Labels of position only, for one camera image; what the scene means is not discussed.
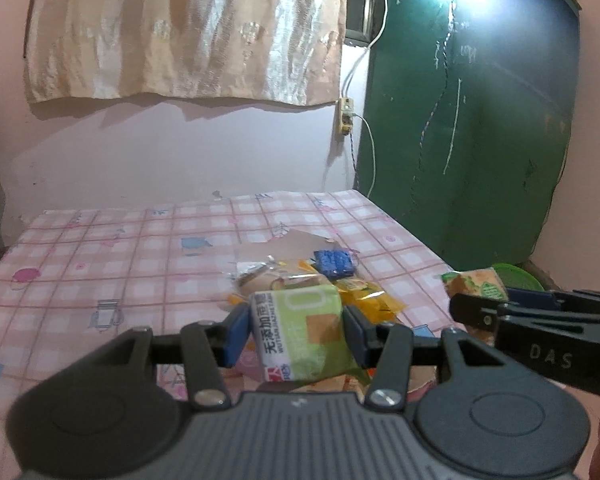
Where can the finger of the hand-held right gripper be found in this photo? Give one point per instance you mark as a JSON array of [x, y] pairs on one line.
[[475, 317], [530, 299]]

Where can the green orange snack packet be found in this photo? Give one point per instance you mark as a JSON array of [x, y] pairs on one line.
[[475, 282]]

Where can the pink checked tablecloth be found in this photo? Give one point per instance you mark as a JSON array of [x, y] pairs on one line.
[[105, 260]]

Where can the beige shiny curtain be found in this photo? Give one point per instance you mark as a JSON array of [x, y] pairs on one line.
[[180, 25]]

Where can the blue white snack packet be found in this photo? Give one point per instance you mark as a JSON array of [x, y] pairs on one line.
[[334, 262]]

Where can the light green snack packet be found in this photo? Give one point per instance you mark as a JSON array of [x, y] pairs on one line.
[[300, 340]]

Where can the wall power strip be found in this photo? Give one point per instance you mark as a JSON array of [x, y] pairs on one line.
[[346, 115]]

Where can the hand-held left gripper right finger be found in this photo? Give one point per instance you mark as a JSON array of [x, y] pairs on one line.
[[357, 337]]

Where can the large yellow snack packet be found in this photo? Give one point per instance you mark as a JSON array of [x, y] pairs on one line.
[[375, 305]]

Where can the green door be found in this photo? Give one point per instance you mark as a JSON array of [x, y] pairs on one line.
[[455, 160]]

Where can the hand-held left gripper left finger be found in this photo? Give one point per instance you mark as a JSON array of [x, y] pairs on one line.
[[237, 335]]

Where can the green plastic basin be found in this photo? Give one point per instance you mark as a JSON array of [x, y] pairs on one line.
[[522, 275]]

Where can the dark window frame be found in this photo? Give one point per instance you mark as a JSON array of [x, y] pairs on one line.
[[360, 0]]

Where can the clear brown pastry packet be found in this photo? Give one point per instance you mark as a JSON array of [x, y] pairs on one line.
[[257, 280]]

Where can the cardboard box tray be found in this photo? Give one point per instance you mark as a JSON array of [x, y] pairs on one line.
[[285, 245]]

